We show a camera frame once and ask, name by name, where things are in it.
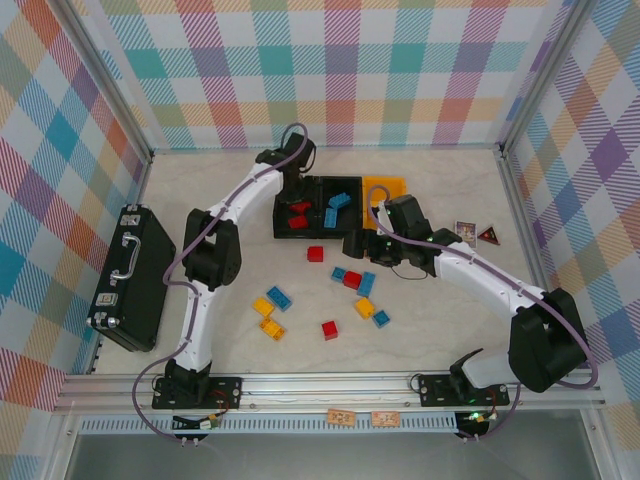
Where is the black plastic bin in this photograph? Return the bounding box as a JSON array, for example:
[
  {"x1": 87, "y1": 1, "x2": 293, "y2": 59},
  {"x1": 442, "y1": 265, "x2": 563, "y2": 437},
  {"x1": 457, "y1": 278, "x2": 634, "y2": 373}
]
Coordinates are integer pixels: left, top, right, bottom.
[
  {"x1": 317, "y1": 174, "x2": 365, "y2": 236},
  {"x1": 272, "y1": 174, "x2": 322, "y2": 240}
]

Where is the yellow plastic bin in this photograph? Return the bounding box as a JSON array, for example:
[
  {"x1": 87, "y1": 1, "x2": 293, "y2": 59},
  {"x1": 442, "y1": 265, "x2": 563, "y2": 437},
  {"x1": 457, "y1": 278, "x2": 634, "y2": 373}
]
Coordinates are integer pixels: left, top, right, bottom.
[{"x1": 362, "y1": 174, "x2": 410, "y2": 232}]

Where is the small printed picture card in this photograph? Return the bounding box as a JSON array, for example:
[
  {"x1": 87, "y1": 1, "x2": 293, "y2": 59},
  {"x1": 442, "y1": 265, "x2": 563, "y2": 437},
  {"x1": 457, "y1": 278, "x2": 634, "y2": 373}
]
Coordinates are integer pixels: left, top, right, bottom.
[{"x1": 453, "y1": 221, "x2": 480, "y2": 246}]

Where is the red black triangle token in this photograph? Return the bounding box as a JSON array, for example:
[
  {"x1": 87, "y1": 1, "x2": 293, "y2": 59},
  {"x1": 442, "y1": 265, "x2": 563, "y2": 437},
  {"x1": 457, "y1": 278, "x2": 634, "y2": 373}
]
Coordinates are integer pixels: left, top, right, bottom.
[{"x1": 476, "y1": 224, "x2": 503, "y2": 247}]

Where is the black hard carrying case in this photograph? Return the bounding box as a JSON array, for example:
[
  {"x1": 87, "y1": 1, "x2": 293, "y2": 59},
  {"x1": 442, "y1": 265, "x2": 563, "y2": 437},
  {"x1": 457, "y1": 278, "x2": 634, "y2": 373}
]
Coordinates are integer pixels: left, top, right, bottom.
[{"x1": 86, "y1": 202, "x2": 178, "y2": 353}]

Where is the thin aluminium frame rail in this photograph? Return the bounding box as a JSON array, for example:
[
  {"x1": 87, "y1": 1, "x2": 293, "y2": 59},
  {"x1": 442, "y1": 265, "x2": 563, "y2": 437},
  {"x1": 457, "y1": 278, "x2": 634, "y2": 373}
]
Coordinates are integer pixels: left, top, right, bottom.
[{"x1": 149, "y1": 144, "x2": 504, "y2": 154}]

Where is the wide aluminium mounting rail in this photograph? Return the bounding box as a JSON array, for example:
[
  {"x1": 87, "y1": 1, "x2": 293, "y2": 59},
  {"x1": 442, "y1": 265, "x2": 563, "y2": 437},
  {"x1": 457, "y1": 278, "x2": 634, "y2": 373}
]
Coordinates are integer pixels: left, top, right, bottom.
[{"x1": 52, "y1": 370, "x2": 606, "y2": 415}]

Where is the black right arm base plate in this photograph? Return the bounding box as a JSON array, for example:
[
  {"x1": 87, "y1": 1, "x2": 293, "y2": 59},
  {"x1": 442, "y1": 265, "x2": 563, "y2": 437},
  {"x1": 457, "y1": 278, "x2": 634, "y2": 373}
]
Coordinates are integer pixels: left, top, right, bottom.
[{"x1": 416, "y1": 372, "x2": 512, "y2": 407}]

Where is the grey slotted cable duct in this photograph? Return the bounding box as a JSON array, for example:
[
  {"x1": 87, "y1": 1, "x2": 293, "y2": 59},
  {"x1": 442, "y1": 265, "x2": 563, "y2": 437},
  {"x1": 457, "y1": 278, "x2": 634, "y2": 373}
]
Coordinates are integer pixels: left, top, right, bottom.
[{"x1": 79, "y1": 415, "x2": 464, "y2": 435}]

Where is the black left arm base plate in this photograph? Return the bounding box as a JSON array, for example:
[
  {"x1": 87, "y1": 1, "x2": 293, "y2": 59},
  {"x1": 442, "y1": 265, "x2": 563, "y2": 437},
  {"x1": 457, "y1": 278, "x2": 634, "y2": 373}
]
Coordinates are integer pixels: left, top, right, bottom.
[{"x1": 151, "y1": 375, "x2": 245, "y2": 412}]

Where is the aluminium frame post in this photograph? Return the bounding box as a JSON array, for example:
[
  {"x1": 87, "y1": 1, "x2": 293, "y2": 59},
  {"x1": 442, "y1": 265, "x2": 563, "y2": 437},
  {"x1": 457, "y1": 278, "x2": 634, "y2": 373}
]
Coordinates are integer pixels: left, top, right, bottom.
[
  {"x1": 58, "y1": 0, "x2": 155, "y2": 161},
  {"x1": 497, "y1": 0, "x2": 599, "y2": 159}
]

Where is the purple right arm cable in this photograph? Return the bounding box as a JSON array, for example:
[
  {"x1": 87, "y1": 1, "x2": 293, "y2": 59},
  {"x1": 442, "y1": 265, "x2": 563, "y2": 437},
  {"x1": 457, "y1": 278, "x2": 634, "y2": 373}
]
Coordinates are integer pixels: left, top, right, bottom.
[{"x1": 367, "y1": 183, "x2": 600, "y2": 444}]

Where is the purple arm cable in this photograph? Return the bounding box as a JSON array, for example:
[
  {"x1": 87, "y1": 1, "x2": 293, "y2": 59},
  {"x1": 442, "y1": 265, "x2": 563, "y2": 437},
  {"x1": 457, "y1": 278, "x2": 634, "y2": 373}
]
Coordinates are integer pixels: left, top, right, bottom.
[
  {"x1": 130, "y1": 122, "x2": 317, "y2": 449},
  {"x1": 367, "y1": 183, "x2": 600, "y2": 444}
]

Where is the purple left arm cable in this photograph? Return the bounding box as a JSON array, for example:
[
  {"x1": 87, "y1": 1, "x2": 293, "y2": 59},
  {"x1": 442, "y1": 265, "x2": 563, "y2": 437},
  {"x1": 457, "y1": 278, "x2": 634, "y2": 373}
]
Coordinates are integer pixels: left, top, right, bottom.
[{"x1": 130, "y1": 122, "x2": 317, "y2": 449}]

